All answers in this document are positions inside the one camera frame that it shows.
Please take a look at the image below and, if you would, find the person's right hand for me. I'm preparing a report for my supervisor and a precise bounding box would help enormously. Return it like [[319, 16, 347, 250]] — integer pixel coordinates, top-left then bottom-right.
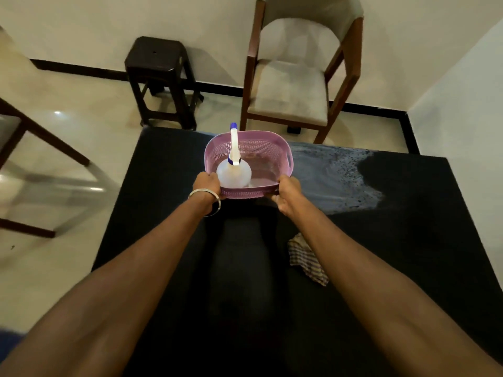
[[266, 175, 305, 219]]

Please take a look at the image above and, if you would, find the person's left hand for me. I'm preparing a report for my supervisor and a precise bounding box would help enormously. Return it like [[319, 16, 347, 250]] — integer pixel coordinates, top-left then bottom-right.
[[192, 172, 223, 202]]

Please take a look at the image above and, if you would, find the pink plastic basket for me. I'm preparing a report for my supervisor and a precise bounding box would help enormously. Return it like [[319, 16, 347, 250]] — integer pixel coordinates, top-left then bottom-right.
[[204, 130, 294, 200]]

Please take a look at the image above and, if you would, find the person's left forearm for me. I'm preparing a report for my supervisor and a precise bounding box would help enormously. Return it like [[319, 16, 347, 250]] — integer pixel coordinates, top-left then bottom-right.
[[0, 190, 218, 377]]

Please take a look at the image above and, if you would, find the person's right forearm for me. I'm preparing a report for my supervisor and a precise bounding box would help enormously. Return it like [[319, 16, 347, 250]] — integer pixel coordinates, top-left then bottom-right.
[[289, 198, 503, 377]]

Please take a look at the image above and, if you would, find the silver bangle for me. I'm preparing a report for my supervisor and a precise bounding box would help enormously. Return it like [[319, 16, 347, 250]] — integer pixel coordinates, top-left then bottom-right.
[[187, 188, 222, 217]]

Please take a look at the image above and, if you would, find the white spray bottle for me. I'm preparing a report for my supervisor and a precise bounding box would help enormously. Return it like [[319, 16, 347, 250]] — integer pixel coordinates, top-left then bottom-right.
[[216, 122, 252, 189]]

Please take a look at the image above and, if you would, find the checkered cloth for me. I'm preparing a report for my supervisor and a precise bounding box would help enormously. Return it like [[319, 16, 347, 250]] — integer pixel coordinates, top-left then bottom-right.
[[288, 232, 330, 287]]

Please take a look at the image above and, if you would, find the dark plastic stool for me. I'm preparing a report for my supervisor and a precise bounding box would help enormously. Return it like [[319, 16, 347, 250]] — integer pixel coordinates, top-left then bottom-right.
[[124, 36, 204, 131]]

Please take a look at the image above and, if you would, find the wooden chair with beige cushion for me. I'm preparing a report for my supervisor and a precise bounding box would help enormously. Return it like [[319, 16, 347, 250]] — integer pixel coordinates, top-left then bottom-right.
[[239, 0, 364, 145]]

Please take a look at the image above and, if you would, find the wooden furniture frame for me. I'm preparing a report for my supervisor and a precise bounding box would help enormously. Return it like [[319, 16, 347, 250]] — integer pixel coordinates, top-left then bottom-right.
[[0, 97, 92, 239]]

